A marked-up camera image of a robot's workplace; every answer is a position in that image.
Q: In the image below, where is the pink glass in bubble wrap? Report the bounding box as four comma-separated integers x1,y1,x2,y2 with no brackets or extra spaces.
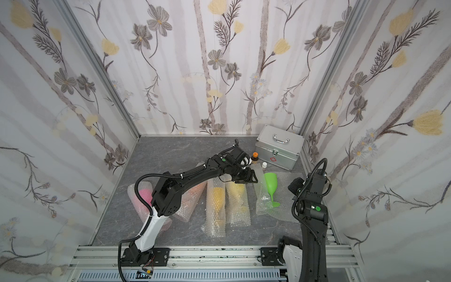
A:
127,180,173,231

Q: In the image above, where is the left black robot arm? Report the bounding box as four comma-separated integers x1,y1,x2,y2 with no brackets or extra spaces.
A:
117,143,258,282

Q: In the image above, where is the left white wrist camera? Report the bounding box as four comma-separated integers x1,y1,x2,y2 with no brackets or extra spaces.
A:
240,157,252,166

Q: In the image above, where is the yellow glass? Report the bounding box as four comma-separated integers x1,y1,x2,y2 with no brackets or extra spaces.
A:
225,182,251,227

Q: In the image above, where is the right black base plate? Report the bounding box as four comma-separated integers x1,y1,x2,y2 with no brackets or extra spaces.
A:
259,247,283,266

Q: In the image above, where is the silver aluminium case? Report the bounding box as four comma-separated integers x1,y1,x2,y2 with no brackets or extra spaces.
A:
256,125,304,171

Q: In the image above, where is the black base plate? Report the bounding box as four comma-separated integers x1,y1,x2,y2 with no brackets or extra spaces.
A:
259,247,283,266
119,248,170,267

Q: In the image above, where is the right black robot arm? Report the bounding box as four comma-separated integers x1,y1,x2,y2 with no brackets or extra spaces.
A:
278,158,332,282

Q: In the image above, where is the white slotted cable duct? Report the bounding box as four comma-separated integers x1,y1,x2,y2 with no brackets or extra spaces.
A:
75,269,287,282

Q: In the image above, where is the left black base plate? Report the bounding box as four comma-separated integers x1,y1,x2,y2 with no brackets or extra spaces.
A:
119,248,170,267

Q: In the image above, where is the orange glass in bubble wrap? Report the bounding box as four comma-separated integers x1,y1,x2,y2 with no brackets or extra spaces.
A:
173,181,207,223

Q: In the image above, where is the brown bottle orange cap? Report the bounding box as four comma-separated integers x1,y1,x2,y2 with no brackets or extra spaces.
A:
251,152,259,164

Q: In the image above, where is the amber glass in bubble wrap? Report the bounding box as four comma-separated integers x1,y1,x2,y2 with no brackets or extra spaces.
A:
202,177,226,237

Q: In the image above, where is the green plastic wine glass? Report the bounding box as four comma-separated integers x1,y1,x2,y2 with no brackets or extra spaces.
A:
264,172,280,208

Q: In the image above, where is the clear bubble wrap sheet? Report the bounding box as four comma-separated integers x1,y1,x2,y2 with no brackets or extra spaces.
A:
251,164,305,222

